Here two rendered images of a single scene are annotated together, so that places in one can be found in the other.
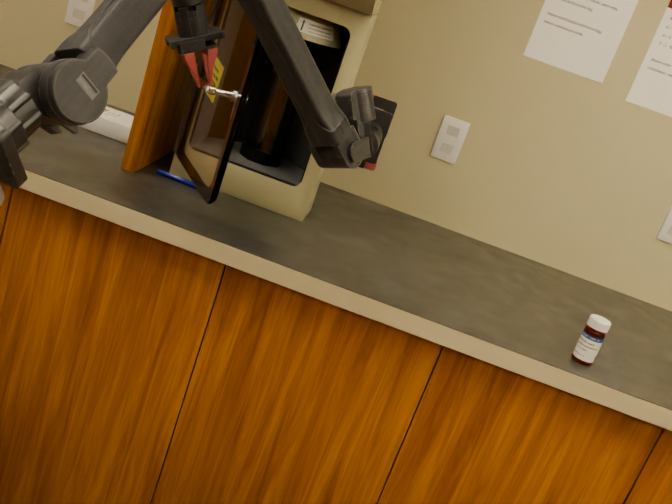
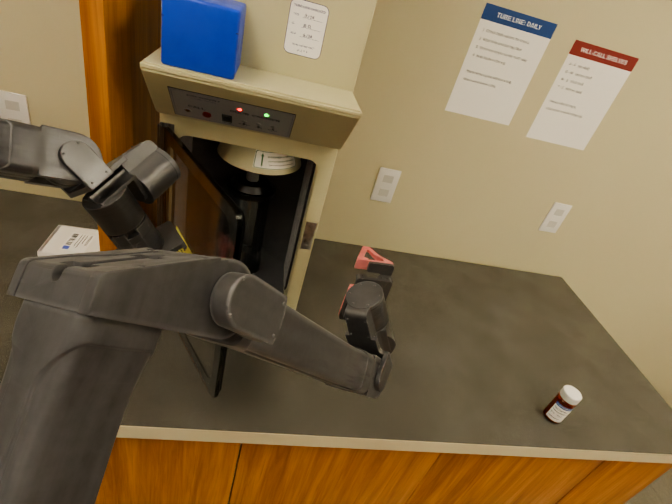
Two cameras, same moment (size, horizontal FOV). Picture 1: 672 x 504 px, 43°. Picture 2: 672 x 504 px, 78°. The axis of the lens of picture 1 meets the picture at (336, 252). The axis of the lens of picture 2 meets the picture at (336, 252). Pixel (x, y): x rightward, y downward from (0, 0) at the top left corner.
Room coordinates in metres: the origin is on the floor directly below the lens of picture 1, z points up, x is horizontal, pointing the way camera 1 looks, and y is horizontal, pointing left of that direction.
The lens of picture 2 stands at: (1.06, 0.26, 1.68)
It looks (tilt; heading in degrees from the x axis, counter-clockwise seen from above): 33 degrees down; 343
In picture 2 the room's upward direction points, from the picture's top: 17 degrees clockwise
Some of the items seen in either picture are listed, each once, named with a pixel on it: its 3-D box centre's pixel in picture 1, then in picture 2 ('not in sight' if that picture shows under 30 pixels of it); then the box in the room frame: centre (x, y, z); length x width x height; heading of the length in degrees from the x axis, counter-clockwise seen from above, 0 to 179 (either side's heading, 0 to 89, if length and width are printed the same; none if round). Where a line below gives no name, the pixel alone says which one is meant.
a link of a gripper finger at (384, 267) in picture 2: (376, 112); (368, 267); (1.65, 0.02, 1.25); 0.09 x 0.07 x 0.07; 179
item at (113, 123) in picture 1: (111, 122); (84, 248); (1.98, 0.62, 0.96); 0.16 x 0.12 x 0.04; 89
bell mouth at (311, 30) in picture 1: (307, 22); (262, 143); (1.91, 0.23, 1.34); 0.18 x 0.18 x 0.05
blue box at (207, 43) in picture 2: not in sight; (205, 32); (1.76, 0.34, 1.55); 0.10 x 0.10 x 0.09; 88
